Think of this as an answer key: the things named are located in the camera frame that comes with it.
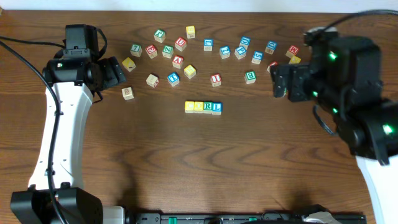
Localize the red I block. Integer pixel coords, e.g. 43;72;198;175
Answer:
210;73;222;87

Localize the yellow block top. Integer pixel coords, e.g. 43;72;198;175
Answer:
186;26;196;39

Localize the yellow block left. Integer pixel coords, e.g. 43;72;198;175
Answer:
122;57;136;72

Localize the blue P block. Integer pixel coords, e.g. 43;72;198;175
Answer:
234;46;247;60

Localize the red u block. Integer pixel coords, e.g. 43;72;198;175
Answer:
267;61;278;73
175;37;187;52

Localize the blue D block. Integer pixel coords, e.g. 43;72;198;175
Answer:
239;36;251;49

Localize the green 7 block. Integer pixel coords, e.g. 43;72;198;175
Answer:
130;44;142;57

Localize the red U block right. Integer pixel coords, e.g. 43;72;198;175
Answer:
267;61;278;73

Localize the tan block red side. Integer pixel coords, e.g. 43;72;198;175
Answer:
146;74;159;88

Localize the red U block left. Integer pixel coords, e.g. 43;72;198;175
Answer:
175;37;187;52

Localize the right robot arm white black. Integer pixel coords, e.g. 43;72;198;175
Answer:
271;37;397;223

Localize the yellow O block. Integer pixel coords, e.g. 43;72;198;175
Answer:
194;101;204;113

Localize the green R block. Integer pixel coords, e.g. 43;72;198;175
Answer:
203;101;213;114

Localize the blue T block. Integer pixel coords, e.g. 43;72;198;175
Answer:
167;72;180;86

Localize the green B block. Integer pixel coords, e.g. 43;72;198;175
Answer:
244;71;257;84

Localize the red A block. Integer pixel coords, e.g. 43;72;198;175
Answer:
172;55;183;69

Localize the pineapple picture block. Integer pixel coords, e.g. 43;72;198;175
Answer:
122;87;134;100

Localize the yellow block right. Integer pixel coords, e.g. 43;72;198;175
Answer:
289;55;301;64

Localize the yellow S block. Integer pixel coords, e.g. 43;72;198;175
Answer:
184;65;197;79

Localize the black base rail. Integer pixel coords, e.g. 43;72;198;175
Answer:
126;204;367;224

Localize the yellow C block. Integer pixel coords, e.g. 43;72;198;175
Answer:
185;101;195;113

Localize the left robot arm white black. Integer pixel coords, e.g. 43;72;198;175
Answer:
10;57;127;223

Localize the red E block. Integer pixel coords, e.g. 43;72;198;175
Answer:
145;44;158;59

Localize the blue 5 block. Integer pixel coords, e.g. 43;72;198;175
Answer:
251;50;264;65

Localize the blue l block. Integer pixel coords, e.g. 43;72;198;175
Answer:
212;102;223;115
203;39;213;52

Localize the green J block left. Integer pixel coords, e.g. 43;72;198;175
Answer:
154;29;166;43

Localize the blue 2 block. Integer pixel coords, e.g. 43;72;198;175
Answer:
220;45;231;59

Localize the green Z block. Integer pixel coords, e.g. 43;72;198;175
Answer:
162;45;174;58

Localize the red M block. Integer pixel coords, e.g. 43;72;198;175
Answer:
285;45;299;58

